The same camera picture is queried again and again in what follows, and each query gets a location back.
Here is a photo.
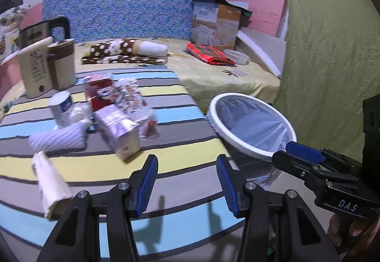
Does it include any white foam fruit net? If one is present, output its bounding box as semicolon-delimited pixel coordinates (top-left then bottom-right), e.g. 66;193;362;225
28;120;91;153

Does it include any purple milk carton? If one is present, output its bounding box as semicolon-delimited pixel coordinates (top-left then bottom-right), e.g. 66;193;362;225
93;104;141;161

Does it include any white blue yogurt cup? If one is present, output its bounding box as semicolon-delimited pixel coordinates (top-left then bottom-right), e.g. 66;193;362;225
48;91;73;128

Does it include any white trash bin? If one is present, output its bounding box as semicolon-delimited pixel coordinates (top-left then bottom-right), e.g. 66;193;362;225
206;93;297;161

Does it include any person's right hand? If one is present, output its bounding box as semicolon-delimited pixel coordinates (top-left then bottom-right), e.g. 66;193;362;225
327;214;379;256

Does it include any striped tablecloth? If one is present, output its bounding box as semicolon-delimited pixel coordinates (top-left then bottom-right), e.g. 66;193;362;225
1;68;243;261

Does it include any olive green curtain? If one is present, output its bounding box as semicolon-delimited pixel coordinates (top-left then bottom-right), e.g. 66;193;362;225
274;0;379;160

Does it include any clear plastic cup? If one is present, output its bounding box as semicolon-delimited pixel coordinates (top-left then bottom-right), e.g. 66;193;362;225
135;108;159;140

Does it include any red cartoon can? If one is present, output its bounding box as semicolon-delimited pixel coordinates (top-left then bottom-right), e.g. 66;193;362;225
90;86;116;112

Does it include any patterned paper cup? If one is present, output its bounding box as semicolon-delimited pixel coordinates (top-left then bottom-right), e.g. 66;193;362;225
113;78;147;114

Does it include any white bowl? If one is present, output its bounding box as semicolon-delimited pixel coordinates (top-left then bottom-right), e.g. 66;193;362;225
223;49;250;65

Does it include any pink strawberry milk carton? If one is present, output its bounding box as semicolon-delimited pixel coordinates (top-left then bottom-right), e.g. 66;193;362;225
83;73;113;100

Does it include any yellow bed sheet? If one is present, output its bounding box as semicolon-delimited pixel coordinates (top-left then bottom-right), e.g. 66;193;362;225
1;38;280;112

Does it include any pink storage box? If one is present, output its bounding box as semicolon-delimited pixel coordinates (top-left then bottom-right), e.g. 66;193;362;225
0;57;21;99

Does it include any cream water warmer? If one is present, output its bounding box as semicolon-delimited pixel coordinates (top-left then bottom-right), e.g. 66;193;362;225
17;37;53;98

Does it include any red plaid cloth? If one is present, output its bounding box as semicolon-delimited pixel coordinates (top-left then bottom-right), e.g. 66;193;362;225
185;43;236;66

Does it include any brown cream mug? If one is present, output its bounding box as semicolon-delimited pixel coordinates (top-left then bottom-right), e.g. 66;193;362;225
47;39;77;90

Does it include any brown polka dot pillow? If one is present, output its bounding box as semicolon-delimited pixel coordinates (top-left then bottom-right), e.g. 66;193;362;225
88;39;168;57

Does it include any stainless steel kettle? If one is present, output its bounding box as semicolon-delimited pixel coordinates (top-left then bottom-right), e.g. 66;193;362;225
15;15;71;49

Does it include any pineapple print bundle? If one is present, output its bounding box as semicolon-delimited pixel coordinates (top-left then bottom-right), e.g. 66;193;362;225
0;5;30;62

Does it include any blue patterned headboard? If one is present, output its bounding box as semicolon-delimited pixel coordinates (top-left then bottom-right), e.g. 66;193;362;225
42;0;193;42

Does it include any black bag on bundle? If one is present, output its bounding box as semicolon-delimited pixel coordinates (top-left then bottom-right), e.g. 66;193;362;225
0;0;23;13

